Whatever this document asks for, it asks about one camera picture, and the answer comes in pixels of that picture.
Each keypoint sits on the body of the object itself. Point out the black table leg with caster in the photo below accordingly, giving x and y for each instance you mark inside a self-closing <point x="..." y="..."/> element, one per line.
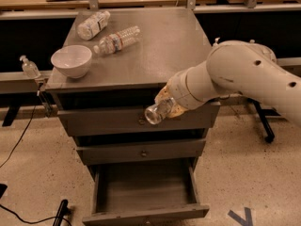
<point x="270" y="134"/>

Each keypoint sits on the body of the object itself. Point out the white ceramic bowl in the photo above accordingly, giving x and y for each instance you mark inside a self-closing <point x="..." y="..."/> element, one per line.
<point x="73" y="61"/>

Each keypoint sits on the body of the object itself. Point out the clear water bottle red label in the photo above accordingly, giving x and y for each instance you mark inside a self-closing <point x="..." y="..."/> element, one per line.
<point x="117" y="41"/>

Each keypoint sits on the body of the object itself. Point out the grey open bottom drawer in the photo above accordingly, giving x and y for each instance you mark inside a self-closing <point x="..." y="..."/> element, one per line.
<point x="145" y="193"/>

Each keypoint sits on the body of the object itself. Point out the small white pump bottle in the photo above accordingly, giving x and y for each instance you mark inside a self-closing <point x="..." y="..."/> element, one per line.
<point x="216" y="41"/>

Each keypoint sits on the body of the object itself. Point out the clear bottle white label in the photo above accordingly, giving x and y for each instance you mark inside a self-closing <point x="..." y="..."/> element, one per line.
<point x="93" y="25"/>

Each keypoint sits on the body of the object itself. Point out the silver redbull can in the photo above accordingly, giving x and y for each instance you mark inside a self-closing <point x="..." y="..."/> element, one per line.
<point x="159" y="111"/>

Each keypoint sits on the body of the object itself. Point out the left hand sanitizer pump bottle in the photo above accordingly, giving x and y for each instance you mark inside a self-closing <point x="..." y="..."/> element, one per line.
<point x="30" y="68"/>

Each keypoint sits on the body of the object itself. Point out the grey top drawer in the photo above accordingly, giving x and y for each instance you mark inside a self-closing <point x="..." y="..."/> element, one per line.
<point x="124" y="120"/>

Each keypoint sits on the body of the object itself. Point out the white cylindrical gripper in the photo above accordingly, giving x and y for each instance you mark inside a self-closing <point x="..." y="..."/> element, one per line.
<point x="180" y="90"/>

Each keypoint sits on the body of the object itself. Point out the grey wooden drawer cabinet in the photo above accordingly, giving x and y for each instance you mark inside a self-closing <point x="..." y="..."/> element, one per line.
<point x="171" y="41"/>

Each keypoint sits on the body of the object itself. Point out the black stand foot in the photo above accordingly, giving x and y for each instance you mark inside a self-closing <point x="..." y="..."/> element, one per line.
<point x="62" y="211"/>

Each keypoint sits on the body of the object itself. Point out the grey middle drawer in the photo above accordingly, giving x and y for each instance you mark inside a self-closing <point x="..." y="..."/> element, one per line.
<point x="131" y="152"/>

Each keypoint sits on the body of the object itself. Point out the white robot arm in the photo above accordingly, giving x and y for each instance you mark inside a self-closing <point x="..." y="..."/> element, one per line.
<point x="235" y="66"/>

